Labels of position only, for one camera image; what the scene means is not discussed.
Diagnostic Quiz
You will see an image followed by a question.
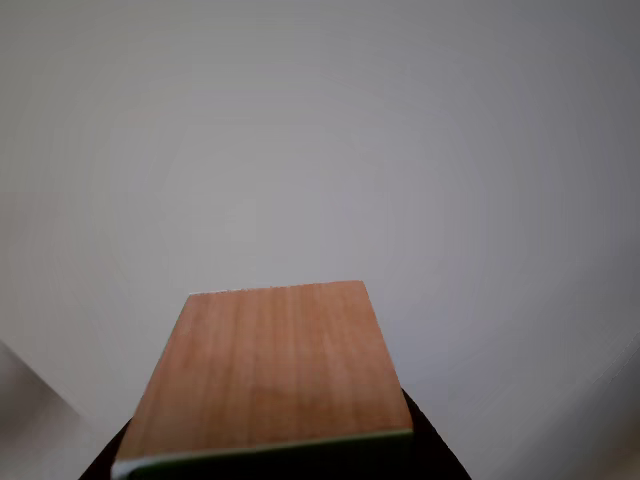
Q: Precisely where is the multicoloured wooden block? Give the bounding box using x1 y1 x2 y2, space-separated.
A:
110 280 415 480

